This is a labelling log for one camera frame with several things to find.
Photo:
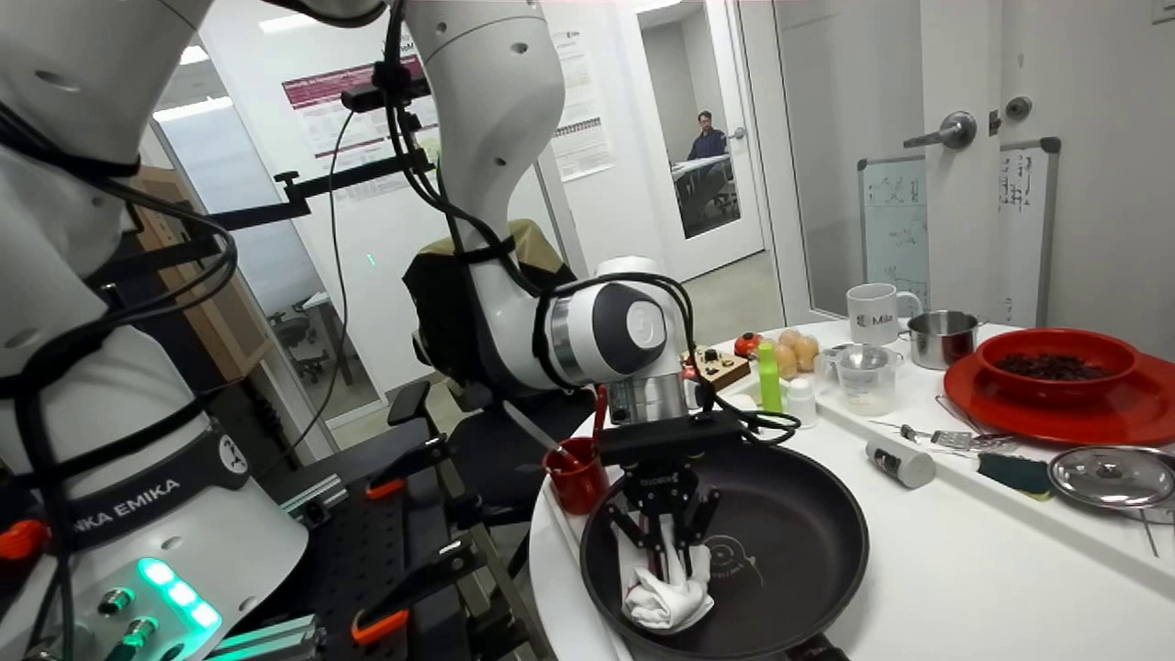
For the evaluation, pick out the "pale green bar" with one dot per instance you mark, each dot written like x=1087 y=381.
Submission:
x=263 y=642

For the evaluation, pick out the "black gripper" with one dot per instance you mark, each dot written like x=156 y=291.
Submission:
x=663 y=479

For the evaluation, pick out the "shiny steel bowl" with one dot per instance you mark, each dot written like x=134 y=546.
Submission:
x=855 y=357

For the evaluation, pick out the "dark green sponge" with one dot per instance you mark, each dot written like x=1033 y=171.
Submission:
x=1009 y=471

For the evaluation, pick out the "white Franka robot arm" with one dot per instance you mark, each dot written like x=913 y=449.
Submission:
x=488 y=96

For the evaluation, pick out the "black frying pan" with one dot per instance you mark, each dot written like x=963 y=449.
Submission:
x=794 y=554

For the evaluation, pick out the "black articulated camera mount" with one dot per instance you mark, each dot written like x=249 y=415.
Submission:
x=333 y=185

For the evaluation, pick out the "bread roll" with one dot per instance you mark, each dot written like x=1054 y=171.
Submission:
x=805 y=352
x=783 y=362

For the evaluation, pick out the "white paper notice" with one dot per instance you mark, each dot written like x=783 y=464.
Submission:
x=590 y=150

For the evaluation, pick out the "silver fork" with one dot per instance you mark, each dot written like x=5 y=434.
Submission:
x=535 y=430

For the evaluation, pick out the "toy sushi board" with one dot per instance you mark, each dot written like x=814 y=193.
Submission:
x=722 y=369

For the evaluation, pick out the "steel cup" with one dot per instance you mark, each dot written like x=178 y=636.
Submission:
x=941 y=343

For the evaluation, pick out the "small white bottle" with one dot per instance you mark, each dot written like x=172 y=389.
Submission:
x=800 y=406

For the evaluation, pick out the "clear plastic cup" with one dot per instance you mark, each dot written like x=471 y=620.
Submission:
x=869 y=400

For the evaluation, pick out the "red plate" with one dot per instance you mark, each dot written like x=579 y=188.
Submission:
x=1066 y=420

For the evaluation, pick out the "black robot workbench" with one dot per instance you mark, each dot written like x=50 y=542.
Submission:
x=333 y=562

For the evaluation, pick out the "black stereo camera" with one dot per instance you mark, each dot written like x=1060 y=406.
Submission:
x=368 y=96

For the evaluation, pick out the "black chair with tan top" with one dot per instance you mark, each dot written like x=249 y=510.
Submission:
x=443 y=319

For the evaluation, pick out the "small leaning whiteboard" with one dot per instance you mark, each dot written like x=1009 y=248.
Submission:
x=1020 y=232
x=894 y=223

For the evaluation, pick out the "white mug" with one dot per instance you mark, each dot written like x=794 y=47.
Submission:
x=876 y=319

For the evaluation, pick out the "red bowl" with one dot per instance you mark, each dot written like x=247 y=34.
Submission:
x=995 y=357

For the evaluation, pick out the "orange clip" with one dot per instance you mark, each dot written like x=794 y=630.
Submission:
x=20 y=538

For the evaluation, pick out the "person behind glass door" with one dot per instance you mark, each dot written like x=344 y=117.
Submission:
x=705 y=141

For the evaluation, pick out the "red spoon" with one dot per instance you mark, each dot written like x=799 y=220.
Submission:
x=598 y=415

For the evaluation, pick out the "grey cylinder shaker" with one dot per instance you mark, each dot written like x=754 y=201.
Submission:
x=903 y=464

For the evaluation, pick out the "small red toy tomato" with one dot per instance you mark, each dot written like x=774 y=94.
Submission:
x=748 y=346

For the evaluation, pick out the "wooden cabinet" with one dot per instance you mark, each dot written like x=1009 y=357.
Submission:
x=207 y=307

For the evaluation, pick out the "small metal utensil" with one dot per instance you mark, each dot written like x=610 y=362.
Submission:
x=941 y=434

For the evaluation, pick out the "silver door lock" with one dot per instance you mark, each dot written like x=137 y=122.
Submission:
x=1014 y=113

